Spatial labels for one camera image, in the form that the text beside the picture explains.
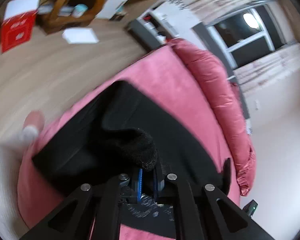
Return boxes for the black fleece pants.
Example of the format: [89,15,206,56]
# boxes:
[31,80,232,239]

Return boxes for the pink rolled comforter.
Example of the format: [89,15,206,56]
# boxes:
[168,38,256,197]

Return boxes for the pink bed sheet mattress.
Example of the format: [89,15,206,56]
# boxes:
[17,45,234,228]

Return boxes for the dark window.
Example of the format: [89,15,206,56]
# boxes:
[207,2,287,69]

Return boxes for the white paper sheet on floor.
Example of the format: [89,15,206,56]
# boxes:
[62,28,99,44]

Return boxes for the white grey bedside cabinet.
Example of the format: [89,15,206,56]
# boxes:
[125,0,193,51]

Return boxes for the red cardboard box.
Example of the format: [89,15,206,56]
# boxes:
[0,0,40,53]

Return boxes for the teal lidded white pot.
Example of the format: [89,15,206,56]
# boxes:
[71,4,88,18]

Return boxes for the wooden desk shelf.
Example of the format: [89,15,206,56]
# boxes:
[36,0,106,34]

